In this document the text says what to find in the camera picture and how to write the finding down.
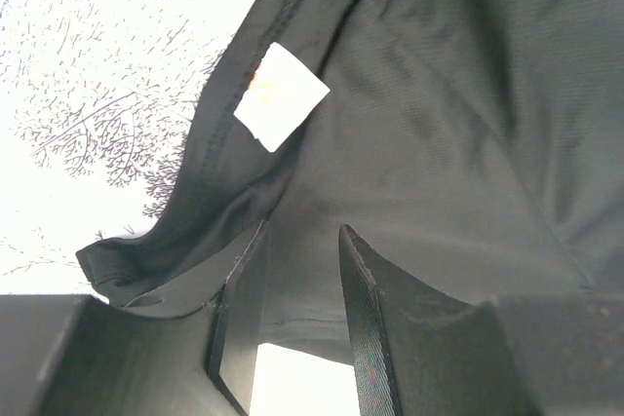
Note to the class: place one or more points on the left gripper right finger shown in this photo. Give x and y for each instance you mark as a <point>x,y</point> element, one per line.
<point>417,351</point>

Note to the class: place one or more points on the floral patterned table mat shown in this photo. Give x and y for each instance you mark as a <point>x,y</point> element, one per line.
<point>130,90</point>

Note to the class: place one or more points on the black t-shirt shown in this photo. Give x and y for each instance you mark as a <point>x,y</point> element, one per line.
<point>477,144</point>

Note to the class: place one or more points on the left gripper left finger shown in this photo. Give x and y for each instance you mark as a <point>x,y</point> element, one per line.
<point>187,347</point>

